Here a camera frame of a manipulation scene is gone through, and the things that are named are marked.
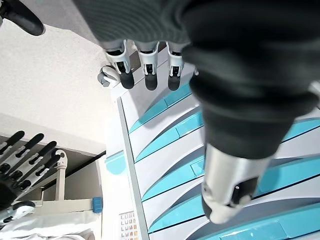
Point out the blue bed corner bumper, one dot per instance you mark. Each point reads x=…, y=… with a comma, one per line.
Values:
x=97, y=205

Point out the right robot hand black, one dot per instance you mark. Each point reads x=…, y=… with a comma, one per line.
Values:
x=22, y=165

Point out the white mesh basket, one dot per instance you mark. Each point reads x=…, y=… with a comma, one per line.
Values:
x=128, y=226

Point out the light blue side bin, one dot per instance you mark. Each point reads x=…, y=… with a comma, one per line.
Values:
x=115, y=165

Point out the left robot hand black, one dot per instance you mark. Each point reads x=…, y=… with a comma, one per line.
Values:
x=237, y=75

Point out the white blue medical cart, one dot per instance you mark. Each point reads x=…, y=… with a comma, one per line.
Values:
x=160, y=150

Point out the white hospital bed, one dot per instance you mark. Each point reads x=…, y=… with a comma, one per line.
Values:
x=75, y=203

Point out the right robot leg silver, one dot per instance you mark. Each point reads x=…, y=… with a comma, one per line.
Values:
x=25, y=15

